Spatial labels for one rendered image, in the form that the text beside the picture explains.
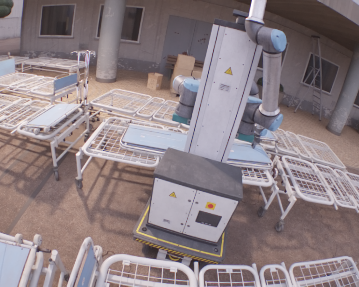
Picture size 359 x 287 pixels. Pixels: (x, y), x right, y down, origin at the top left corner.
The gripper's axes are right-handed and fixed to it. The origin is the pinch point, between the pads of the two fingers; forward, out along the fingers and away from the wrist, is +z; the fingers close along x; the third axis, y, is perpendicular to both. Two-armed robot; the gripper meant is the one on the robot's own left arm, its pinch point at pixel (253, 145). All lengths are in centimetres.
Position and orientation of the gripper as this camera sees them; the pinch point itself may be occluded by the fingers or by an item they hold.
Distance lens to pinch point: 262.2
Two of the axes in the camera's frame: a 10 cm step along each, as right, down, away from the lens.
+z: -2.0, 8.3, 5.2
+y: 9.8, 1.3, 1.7
